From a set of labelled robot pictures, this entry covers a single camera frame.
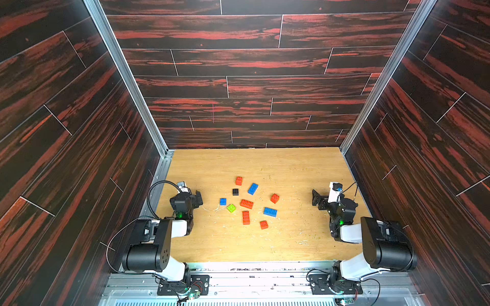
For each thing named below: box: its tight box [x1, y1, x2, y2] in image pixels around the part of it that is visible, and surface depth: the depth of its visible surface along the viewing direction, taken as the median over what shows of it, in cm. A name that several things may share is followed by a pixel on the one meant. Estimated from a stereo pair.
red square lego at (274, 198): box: [270, 193, 280, 204], surface depth 98 cm
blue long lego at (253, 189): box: [247, 182, 260, 196], surface depth 103 cm
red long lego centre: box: [239, 198, 254, 210], surface depth 98 cm
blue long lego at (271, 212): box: [263, 206, 279, 219], surface depth 95 cm
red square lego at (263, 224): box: [259, 220, 269, 231], surface depth 90 cm
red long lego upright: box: [242, 210, 251, 226], surface depth 93 cm
